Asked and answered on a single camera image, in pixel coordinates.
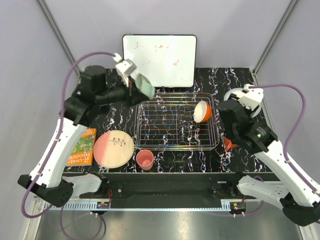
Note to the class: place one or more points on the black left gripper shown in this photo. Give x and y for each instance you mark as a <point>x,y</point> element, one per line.
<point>134,96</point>

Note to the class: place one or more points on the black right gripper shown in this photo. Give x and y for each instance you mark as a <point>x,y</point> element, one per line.
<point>249,118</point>

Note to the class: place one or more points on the green ceramic bowl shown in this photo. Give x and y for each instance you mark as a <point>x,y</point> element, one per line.
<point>145,86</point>

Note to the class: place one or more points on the white scalloped plate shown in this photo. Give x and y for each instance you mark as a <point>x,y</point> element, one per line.
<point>231,94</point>

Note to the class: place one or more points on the orange and white bowl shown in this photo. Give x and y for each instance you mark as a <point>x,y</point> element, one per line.
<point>202,112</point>

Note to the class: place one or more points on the pink and cream plate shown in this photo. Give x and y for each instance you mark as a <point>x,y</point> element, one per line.
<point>113,149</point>

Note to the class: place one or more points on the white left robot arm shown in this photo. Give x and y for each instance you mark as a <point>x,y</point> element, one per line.
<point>90,99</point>

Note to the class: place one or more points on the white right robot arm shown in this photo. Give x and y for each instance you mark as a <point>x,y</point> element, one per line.
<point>299,197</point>

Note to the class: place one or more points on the orange ceramic mug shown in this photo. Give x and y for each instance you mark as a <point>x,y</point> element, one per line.
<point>228,145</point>

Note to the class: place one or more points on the white dry-erase board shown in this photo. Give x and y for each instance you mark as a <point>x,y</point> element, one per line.
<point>167,60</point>

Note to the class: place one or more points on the pink plastic cup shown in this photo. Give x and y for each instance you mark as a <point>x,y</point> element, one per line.
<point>145,159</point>

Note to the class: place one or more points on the orange children's book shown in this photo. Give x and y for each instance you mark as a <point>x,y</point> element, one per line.
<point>82,154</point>

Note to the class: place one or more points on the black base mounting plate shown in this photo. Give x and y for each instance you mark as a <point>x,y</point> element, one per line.
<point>167,190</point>

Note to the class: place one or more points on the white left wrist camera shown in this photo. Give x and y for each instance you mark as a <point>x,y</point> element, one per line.
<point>125,68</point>

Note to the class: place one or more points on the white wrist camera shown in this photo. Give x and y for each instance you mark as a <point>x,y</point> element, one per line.
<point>251,98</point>
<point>125,68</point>

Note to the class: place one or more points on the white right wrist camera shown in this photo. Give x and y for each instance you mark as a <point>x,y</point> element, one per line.
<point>251,98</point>

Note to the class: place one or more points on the metal wire dish rack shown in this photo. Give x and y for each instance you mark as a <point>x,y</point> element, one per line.
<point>167,123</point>

